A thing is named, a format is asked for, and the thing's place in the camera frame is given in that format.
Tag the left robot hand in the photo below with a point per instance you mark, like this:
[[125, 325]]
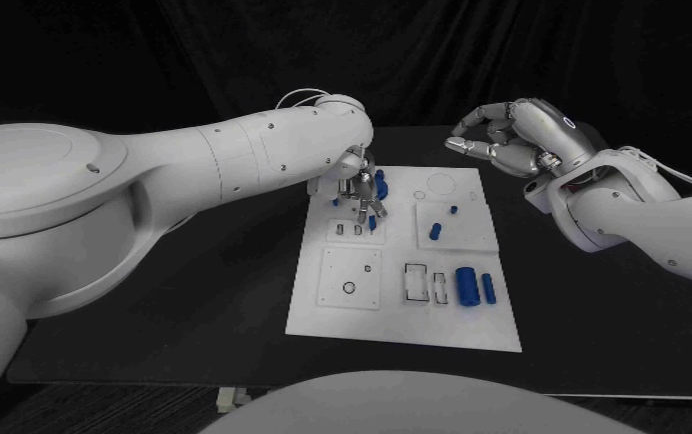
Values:
[[363, 188]]

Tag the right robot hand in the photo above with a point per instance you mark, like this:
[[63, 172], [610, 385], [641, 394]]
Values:
[[532, 137]]

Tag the blue gear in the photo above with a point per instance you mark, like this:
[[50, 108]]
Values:
[[380, 186]]

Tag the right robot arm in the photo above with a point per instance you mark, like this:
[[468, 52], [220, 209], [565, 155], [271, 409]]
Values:
[[615, 209]]

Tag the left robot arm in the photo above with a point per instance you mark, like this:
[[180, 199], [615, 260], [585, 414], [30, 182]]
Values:
[[161, 164]]

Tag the white task board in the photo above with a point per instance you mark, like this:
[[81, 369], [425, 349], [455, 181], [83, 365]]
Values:
[[402, 257]]

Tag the thin blue peg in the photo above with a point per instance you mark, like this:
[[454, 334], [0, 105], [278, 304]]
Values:
[[372, 223]]

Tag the short blue cylinder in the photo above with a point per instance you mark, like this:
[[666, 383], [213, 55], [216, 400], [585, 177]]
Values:
[[435, 231]]

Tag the large blue cylinder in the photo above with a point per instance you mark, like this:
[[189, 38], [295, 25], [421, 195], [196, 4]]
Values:
[[467, 287]]

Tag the long thin blue cylinder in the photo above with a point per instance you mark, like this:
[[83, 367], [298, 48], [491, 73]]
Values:
[[489, 288]]

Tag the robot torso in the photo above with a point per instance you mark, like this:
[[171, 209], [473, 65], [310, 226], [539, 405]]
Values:
[[415, 404]]

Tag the white table leg bracket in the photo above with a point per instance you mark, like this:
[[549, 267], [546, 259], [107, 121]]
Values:
[[229, 398]]

